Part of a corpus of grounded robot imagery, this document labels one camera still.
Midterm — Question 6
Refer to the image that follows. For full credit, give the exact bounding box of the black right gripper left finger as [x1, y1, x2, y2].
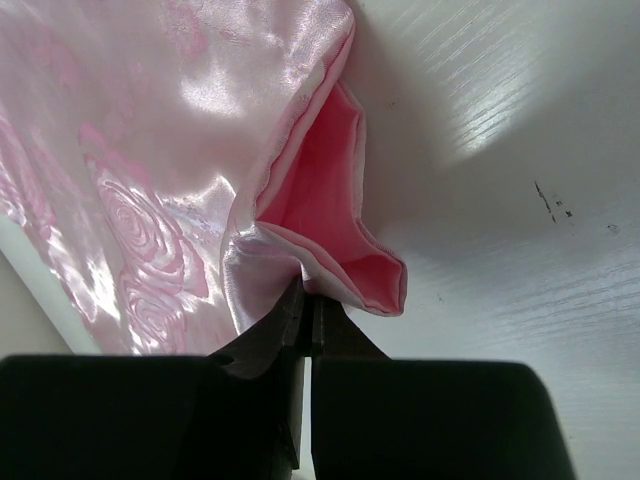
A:
[1, 279, 306, 479]

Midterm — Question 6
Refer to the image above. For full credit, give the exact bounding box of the pink satin rose cloth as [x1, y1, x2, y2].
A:
[1, 1, 407, 355]

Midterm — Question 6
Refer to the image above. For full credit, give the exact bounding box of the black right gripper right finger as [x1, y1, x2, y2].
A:
[311, 297, 575, 479]

